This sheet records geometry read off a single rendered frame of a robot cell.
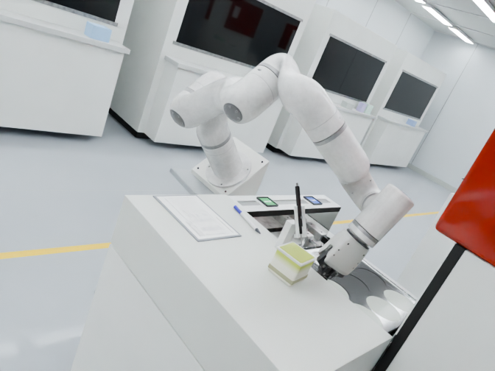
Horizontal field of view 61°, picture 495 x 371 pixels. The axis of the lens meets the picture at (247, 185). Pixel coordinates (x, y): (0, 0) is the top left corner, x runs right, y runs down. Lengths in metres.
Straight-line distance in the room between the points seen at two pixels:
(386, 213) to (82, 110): 3.14
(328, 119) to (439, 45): 9.06
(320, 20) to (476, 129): 4.64
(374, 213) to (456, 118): 8.49
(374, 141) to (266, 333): 6.95
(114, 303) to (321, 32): 5.01
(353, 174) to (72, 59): 2.97
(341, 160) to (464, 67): 8.75
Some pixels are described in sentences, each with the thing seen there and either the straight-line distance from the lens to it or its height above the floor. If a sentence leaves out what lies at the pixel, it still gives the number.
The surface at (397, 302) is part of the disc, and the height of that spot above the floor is 0.90.
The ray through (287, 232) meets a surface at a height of 1.02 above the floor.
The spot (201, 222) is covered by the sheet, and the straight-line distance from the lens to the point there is 1.08.
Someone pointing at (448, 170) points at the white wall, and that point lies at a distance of 9.49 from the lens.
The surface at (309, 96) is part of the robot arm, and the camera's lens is 0.96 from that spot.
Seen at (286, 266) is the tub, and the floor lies 1.01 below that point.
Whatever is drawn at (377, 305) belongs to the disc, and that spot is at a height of 0.90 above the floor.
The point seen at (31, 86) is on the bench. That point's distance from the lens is 3.68.
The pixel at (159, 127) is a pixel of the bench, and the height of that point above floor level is 0.24.
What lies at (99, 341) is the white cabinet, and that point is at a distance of 1.28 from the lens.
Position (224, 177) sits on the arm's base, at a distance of 1.65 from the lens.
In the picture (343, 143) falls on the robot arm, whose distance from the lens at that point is 1.00.
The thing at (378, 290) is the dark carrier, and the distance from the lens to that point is 1.35.
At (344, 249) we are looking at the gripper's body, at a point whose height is 1.04.
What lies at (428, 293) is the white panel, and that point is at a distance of 0.98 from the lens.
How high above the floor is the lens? 1.45
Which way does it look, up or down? 20 degrees down
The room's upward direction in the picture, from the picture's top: 23 degrees clockwise
